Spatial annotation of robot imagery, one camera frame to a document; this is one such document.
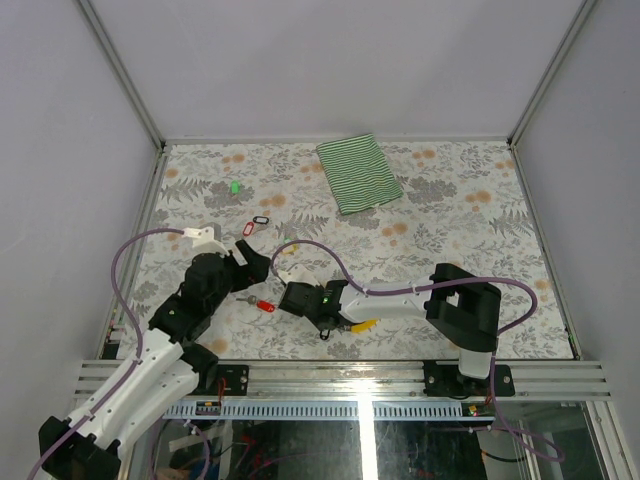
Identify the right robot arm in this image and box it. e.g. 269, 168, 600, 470
278, 263, 502, 395

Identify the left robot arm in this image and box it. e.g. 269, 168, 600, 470
37, 240, 271, 479

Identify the red tag key upper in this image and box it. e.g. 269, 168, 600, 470
242, 222, 255, 236

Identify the red tag key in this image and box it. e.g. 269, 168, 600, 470
237, 295, 276, 313
242, 222, 255, 236

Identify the red tag key lower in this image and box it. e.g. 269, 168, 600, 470
237, 295, 276, 313

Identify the floral tablecloth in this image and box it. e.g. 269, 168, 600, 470
130, 141, 572, 359

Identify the green white striped cloth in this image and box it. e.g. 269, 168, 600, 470
316, 134, 403, 215

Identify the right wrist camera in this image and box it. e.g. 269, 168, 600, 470
278, 264, 321, 286

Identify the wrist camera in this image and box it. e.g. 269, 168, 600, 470
182, 223, 228, 257
278, 264, 321, 286

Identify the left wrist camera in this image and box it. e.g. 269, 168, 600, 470
182, 223, 228, 257

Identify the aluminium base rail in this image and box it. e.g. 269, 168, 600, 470
74, 357, 611, 401

